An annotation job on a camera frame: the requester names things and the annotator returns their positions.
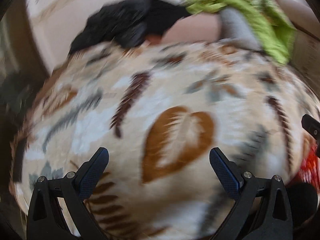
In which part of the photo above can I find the leaf-pattern beige blanket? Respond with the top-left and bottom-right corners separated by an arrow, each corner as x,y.
11,42 -> 319,239

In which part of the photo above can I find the pink bed sheet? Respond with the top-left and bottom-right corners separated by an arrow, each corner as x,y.
145,13 -> 222,45

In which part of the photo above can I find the green quilted comforter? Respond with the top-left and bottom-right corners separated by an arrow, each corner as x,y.
183,0 -> 296,64

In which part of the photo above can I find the red mesh waste basket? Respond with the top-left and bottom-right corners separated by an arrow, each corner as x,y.
288,144 -> 319,193

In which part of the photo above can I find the black puffer jacket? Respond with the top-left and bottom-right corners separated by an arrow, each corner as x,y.
69,0 -> 191,55

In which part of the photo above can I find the grey quilted pillow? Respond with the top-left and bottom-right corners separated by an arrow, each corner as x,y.
220,7 -> 262,51

